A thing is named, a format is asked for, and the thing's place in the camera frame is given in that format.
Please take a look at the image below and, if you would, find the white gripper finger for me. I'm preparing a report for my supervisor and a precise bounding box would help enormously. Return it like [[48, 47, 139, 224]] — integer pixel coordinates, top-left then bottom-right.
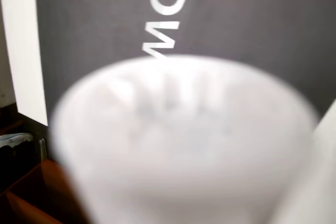
[[272, 98, 336, 224]]

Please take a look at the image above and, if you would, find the blue dry erase marker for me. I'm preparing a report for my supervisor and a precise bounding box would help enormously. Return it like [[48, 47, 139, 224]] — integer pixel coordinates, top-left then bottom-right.
[[51, 55, 322, 224]]

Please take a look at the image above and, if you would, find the grey WOWROBO mat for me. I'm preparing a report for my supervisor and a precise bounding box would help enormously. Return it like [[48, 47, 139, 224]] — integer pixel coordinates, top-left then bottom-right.
[[35, 0, 336, 130]]

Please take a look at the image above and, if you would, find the brown wooden shelf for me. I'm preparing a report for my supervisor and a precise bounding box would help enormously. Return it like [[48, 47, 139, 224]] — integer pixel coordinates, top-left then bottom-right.
[[0, 158, 89, 224]]

